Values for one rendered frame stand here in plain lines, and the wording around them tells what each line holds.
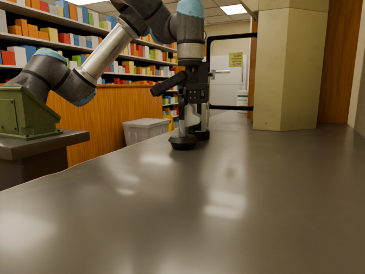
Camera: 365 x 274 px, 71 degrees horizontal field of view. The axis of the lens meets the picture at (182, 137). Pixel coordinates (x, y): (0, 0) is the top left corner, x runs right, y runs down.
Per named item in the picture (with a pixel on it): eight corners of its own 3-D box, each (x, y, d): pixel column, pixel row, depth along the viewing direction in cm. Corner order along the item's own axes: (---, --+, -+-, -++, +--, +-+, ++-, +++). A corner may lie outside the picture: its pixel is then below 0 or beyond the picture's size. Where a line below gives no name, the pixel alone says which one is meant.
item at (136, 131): (171, 141, 370) (171, 118, 363) (149, 150, 316) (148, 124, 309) (146, 138, 387) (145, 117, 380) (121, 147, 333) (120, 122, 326)
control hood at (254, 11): (268, 27, 129) (269, 6, 127) (258, 10, 100) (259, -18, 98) (244, 29, 133) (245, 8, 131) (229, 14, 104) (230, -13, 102)
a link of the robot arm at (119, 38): (49, 85, 111) (132, -12, 108) (78, 105, 120) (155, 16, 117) (49, 93, 101) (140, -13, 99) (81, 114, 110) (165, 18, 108)
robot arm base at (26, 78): (-7, 88, 93) (8, 68, 98) (29, 112, 105) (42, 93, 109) (14, 85, 86) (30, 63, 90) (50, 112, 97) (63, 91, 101)
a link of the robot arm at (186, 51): (174, 43, 68) (180, 47, 76) (174, 61, 69) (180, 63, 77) (202, 42, 67) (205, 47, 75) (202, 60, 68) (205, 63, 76)
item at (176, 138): (196, 151, 72) (196, 129, 71) (164, 150, 73) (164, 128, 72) (199, 144, 81) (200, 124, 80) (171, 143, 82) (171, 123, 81)
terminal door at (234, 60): (259, 111, 136) (264, 31, 128) (205, 109, 149) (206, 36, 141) (259, 111, 137) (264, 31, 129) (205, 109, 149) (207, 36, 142)
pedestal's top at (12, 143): (-45, 149, 91) (-47, 138, 90) (38, 134, 119) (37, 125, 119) (12, 160, 78) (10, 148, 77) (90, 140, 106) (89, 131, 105)
